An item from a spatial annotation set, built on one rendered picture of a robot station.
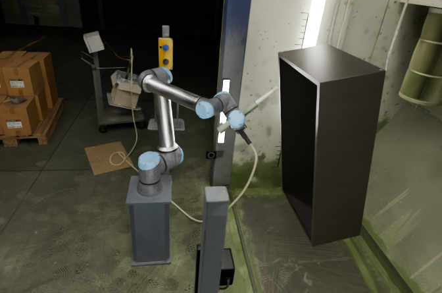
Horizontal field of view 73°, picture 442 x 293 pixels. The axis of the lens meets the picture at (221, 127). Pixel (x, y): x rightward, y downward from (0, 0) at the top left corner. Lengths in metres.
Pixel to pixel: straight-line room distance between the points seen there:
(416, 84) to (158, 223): 2.29
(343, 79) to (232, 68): 1.19
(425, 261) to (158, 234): 1.96
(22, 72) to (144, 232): 2.75
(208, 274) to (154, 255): 1.75
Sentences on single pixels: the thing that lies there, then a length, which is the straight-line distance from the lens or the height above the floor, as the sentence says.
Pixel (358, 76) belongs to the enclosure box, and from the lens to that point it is 1.63.
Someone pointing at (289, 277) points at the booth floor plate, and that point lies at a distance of 2.60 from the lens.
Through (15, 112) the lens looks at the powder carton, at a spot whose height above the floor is 0.45.
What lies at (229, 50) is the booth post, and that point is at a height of 1.52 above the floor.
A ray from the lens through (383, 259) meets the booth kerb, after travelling 2.94.
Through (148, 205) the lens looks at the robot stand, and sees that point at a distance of 2.18.
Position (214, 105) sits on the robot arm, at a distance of 1.53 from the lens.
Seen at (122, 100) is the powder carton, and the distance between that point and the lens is 4.20.
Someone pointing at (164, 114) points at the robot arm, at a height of 1.19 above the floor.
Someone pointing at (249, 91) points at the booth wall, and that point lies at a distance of 2.66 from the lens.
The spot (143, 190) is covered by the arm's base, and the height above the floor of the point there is 0.68.
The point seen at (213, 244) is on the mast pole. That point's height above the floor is 1.51.
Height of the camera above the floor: 2.06
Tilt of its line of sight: 27 degrees down
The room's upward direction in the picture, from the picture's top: 5 degrees clockwise
